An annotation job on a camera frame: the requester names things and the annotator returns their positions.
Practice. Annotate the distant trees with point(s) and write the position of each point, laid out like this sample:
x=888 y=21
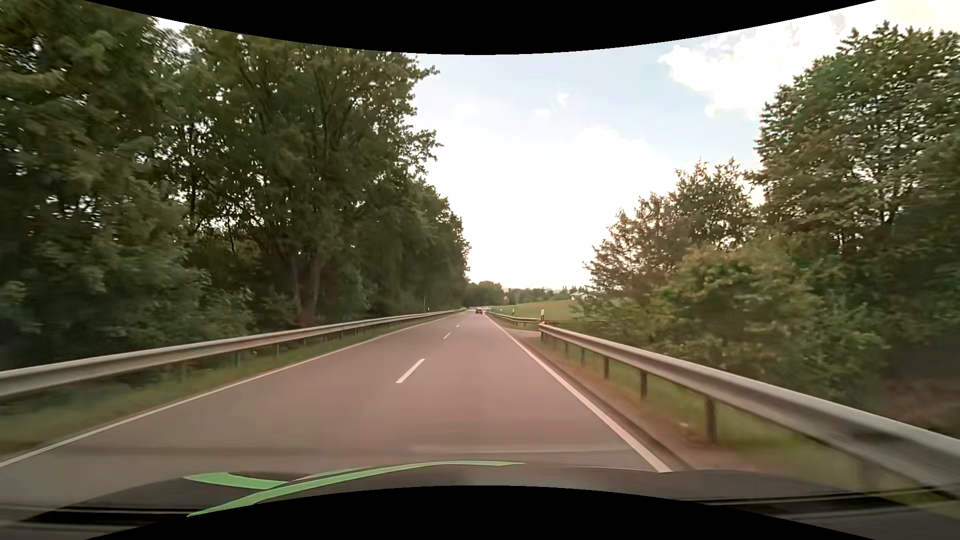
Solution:
x=495 y=294

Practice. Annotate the green field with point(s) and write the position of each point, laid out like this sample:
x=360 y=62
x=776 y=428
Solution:
x=541 y=309

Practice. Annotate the grey asphalt road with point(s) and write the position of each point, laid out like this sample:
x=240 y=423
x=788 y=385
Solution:
x=450 y=405

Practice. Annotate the road markings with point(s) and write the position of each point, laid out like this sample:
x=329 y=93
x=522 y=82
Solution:
x=589 y=403

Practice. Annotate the car's own bonnet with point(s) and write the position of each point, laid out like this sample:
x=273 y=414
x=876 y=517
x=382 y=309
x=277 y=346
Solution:
x=450 y=484

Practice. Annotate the grass verge with gravel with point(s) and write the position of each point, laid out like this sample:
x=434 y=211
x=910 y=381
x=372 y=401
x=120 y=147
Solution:
x=675 y=416

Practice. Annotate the dense wood of trees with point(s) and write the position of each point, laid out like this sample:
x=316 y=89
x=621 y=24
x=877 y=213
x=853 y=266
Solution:
x=187 y=187

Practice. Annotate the row of green trees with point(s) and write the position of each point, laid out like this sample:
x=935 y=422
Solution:
x=825 y=262

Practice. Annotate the short distant guard rail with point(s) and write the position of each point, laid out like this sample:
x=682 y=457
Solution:
x=514 y=318

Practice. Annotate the long metal guard rail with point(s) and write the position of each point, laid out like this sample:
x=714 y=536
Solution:
x=150 y=356

